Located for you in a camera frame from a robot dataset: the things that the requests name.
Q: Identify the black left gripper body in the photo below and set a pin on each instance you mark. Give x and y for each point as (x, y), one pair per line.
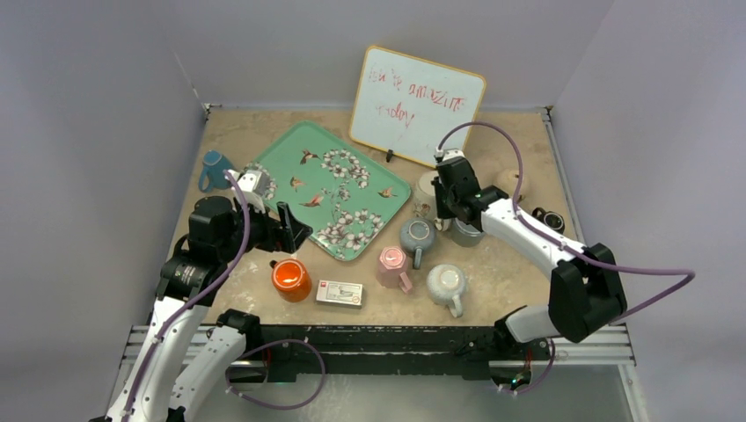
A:
(261, 235)

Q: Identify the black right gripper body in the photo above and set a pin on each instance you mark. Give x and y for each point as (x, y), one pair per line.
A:
(445, 197)

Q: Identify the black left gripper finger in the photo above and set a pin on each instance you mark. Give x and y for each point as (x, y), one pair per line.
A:
(296, 232)
(284, 230)

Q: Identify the blue grey mug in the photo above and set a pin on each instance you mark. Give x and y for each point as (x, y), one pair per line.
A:
(417, 237)

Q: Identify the pink faceted mug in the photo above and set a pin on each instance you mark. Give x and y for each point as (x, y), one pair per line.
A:
(392, 269)

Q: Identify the floral mug green inside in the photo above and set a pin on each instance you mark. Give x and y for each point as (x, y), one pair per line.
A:
(424, 203)

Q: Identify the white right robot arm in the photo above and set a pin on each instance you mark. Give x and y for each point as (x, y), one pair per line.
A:
(585, 293)

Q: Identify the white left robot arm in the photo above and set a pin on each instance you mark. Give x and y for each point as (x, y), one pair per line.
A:
(161, 386)

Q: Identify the orange mug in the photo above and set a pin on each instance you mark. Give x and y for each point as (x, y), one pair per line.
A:
(290, 279)

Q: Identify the grey ribbed mug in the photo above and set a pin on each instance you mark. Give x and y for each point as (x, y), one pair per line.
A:
(465, 234)

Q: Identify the beige mug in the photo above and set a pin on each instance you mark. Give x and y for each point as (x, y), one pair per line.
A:
(509, 181)

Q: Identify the white speckled mug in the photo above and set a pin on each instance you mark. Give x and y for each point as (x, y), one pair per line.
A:
(446, 285)

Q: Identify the black mug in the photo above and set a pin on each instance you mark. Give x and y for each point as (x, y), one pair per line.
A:
(550, 219)

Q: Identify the green floral tray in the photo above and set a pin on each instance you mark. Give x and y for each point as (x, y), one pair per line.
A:
(343, 195)

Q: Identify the small white cardboard box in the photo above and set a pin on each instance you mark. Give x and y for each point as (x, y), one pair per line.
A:
(339, 293)

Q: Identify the yellow framed whiteboard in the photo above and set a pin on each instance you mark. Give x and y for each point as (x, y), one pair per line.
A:
(406, 105)

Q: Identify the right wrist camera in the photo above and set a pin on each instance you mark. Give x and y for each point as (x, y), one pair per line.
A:
(447, 154)

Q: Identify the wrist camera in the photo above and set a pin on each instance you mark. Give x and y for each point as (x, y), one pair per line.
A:
(447, 154)
(252, 184)

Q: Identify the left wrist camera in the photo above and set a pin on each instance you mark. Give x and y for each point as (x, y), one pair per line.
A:
(252, 184)

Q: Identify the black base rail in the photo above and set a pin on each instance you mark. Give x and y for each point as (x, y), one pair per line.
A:
(469, 352)

